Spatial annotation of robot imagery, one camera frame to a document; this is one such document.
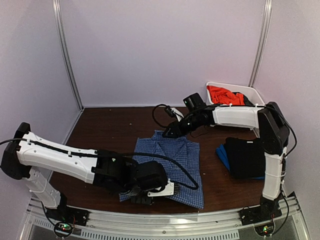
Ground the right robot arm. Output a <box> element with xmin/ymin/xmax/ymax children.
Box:
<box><xmin>162</xmin><ymin>93</ymin><xmax>293</xmax><ymax>221</ymax></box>

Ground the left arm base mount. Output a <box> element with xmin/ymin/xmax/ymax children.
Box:
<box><xmin>43</xmin><ymin>206</ymin><xmax>89</xmax><ymax>239</ymax></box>

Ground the left aluminium corner post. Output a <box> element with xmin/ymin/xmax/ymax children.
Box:
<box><xmin>52</xmin><ymin>0</ymin><xmax>84</xmax><ymax>111</ymax></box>

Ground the right aluminium corner post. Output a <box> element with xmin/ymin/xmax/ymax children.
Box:
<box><xmin>248</xmin><ymin>0</ymin><xmax>273</xmax><ymax>88</ymax></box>

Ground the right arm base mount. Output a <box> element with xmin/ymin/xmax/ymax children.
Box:
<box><xmin>239</xmin><ymin>205</ymin><xmax>282</xmax><ymax>237</ymax></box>

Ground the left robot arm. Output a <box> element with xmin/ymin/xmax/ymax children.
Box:
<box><xmin>0</xmin><ymin>122</ymin><xmax>175</xmax><ymax>222</ymax></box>

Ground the aluminium corner post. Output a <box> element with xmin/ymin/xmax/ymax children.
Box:
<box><xmin>52</xmin><ymin>0</ymin><xmax>84</xmax><ymax>111</ymax></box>
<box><xmin>248</xmin><ymin>0</ymin><xmax>273</xmax><ymax>88</ymax></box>

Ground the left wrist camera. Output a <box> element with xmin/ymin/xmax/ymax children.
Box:
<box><xmin>147</xmin><ymin>179</ymin><xmax>181</xmax><ymax>197</ymax></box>

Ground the dark garment in bin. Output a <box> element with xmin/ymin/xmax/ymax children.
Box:
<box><xmin>233</xmin><ymin>92</ymin><xmax>254</xmax><ymax>106</ymax></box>

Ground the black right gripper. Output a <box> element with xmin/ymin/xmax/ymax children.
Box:
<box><xmin>162</xmin><ymin>113</ymin><xmax>202</xmax><ymax>139</ymax></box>

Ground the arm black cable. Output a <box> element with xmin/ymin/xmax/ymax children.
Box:
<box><xmin>151</xmin><ymin>103</ymin><xmax>173</xmax><ymax>131</ymax></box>
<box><xmin>0</xmin><ymin>138</ymin><xmax>200</xmax><ymax>192</ymax></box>

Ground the folded blue garment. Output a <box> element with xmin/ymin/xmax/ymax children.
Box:
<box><xmin>215</xmin><ymin>143</ymin><xmax>266</xmax><ymax>180</ymax></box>

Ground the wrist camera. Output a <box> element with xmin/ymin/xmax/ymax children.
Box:
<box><xmin>147</xmin><ymin>179</ymin><xmax>181</xmax><ymax>197</ymax></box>
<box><xmin>164</xmin><ymin>105</ymin><xmax>184</xmax><ymax>122</ymax></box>

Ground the white plastic laundry bin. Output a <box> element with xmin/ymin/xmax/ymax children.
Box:
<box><xmin>206</xmin><ymin>82</ymin><xmax>265</xmax><ymax>137</ymax></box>

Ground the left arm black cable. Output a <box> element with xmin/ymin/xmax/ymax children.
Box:
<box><xmin>0</xmin><ymin>138</ymin><xmax>200</xmax><ymax>192</ymax></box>

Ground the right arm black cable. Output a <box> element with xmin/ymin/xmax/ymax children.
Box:
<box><xmin>151</xmin><ymin>103</ymin><xmax>173</xmax><ymax>131</ymax></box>

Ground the aluminium front rail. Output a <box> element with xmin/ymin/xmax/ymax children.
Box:
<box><xmin>17</xmin><ymin>196</ymin><xmax>311</xmax><ymax>240</ymax></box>

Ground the folded black garment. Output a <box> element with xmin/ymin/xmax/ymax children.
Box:
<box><xmin>223</xmin><ymin>137</ymin><xmax>266</xmax><ymax>180</ymax></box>

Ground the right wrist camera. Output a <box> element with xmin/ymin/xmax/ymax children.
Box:
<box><xmin>164</xmin><ymin>105</ymin><xmax>184</xmax><ymax>122</ymax></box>

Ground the blue checked button shirt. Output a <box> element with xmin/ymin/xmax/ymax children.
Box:
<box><xmin>133</xmin><ymin>130</ymin><xmax>204</xmax><ymax>209</ymax></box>

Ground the orange garment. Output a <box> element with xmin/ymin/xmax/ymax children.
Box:
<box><xmin>206</xmin><ymin>85</ymin><xmax>244</xmax><ymax>106</ymax></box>

